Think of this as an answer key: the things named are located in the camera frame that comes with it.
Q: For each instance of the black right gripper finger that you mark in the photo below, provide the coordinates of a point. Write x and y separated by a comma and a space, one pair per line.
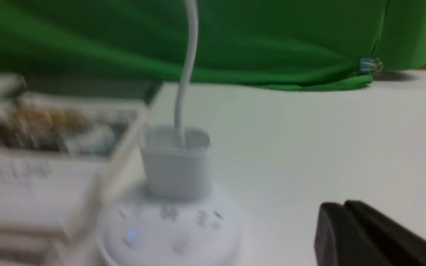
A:
357, 234

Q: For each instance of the white desk lamp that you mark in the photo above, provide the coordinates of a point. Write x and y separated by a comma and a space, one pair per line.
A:
178, 216

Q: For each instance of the blue binder clip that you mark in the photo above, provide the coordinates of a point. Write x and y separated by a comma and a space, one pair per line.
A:
368, 66

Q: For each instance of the green backdrop cloth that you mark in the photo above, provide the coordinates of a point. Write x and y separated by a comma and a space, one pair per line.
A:
288, 45

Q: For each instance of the top white self-driving book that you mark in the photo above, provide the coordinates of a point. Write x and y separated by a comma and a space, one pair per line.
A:
57, 153

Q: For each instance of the bottom white book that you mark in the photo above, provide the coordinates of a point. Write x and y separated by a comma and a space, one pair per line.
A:
30, 248

